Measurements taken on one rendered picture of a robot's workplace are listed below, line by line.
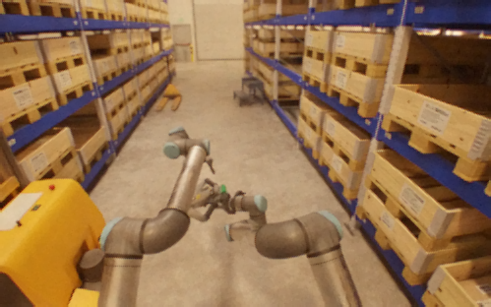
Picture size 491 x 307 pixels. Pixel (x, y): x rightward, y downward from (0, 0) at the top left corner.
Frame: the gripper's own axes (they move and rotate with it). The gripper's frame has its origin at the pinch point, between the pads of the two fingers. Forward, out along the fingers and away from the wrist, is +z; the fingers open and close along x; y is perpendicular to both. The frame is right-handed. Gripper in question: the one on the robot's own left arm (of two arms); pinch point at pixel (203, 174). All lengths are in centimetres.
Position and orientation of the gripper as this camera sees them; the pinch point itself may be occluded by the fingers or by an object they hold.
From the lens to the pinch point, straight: 154.1
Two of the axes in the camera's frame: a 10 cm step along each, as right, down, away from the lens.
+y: 1.2, 4.6, -8.8
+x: 9.1, -4.0, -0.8
